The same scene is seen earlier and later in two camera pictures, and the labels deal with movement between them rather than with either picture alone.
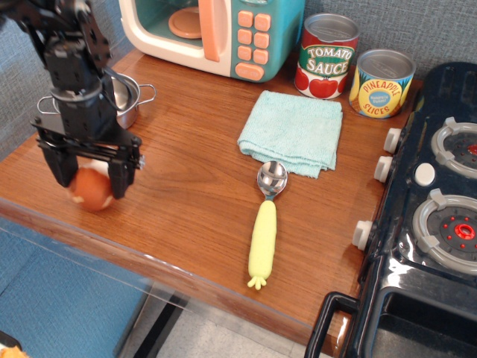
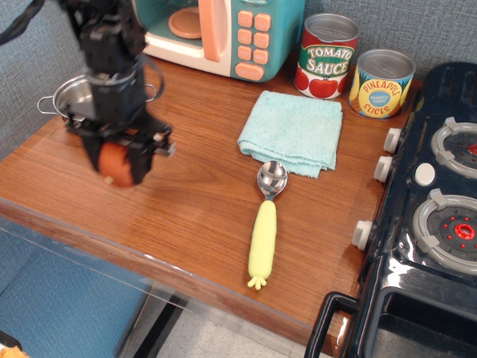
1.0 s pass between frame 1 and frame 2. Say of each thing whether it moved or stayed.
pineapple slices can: stayed
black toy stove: stayed
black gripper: moved
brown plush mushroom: moved
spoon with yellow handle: stayed
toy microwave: stayed
